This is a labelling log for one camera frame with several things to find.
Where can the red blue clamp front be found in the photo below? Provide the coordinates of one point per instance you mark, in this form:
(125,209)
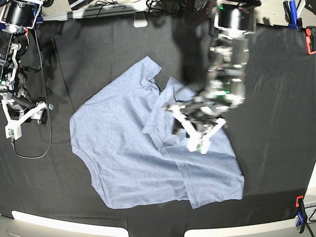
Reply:
(301,214)

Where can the red black clamp right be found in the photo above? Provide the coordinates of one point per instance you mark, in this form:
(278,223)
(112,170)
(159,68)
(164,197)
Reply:
(311,39)

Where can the white camera stand base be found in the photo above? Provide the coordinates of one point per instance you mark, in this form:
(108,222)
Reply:
(140,20)

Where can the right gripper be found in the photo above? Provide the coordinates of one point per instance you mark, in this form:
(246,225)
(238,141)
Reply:
(19,106)

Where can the light blue t-shirt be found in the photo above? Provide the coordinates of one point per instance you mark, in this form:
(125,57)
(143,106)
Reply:
(123,136)

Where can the black table cloth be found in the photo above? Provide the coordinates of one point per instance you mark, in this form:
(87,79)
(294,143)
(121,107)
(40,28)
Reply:
(273,133)

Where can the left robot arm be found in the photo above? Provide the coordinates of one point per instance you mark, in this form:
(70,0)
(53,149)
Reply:
(224,87)

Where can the blue clamp top right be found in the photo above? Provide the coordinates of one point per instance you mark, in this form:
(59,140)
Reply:
(291,14)

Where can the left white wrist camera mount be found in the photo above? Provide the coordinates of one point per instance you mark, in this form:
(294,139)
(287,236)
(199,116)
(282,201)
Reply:
(199,126)

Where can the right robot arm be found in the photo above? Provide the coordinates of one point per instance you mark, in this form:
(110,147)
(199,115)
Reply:
(17,21)

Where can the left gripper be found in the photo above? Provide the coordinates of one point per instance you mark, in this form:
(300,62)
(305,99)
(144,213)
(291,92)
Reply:
(213,108)

